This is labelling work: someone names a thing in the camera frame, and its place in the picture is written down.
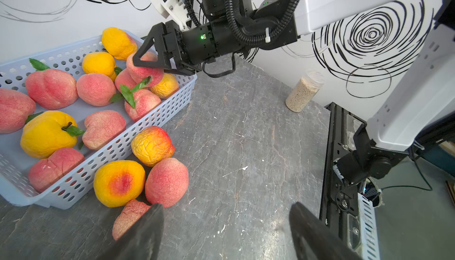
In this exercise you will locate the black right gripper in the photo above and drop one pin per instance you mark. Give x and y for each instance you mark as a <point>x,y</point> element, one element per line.
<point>179,52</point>

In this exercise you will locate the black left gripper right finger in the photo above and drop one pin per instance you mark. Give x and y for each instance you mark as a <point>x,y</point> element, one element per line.
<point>313,240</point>

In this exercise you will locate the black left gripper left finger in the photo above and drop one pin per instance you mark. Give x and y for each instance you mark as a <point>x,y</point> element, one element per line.
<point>142,241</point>

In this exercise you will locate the pale pink peach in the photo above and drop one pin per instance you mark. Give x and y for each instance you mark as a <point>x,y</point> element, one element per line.
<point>130,214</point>

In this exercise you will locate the pink peach with leaf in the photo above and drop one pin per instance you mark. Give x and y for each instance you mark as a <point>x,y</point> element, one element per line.
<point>144,76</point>

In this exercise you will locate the orange yellow peach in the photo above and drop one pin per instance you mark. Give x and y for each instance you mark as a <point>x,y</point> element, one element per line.
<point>167,87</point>

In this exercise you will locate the red orange peach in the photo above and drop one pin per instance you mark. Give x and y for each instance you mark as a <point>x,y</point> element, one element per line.
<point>138,104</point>

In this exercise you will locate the yellow peach with leaf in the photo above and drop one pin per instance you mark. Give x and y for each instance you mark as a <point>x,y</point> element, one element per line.
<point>48,132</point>

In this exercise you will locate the dark pink peach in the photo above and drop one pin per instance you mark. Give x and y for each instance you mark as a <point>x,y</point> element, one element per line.
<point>47,171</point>

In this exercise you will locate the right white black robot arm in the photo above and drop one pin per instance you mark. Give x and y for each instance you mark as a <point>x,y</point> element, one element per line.
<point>350,38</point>

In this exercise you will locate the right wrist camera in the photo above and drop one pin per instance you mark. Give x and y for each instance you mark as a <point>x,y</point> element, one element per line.
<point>174,9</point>

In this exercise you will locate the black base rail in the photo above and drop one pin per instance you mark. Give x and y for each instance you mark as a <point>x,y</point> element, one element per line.
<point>339,210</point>

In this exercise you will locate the white slotted cable duct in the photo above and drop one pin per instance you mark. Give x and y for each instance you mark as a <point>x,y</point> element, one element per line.
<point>369,242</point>

